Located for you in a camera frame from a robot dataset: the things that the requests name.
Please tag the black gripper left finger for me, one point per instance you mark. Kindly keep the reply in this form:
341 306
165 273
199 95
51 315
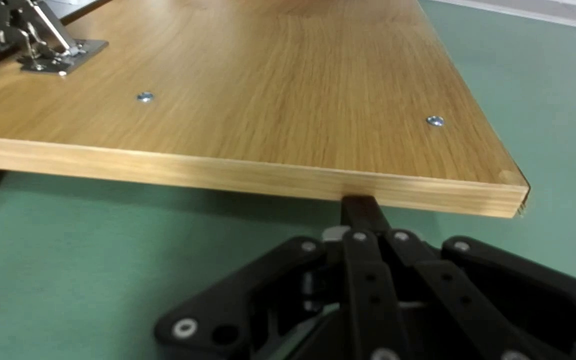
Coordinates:
314 300

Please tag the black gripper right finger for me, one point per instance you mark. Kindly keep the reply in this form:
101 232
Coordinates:
475 300

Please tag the silver screw in door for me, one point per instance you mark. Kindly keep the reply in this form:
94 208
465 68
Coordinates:
434 121
145 97

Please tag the silver door hinge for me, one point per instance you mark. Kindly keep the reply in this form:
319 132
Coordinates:
49 48

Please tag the wooden cabinet door with hinge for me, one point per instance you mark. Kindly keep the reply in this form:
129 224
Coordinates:
269 101

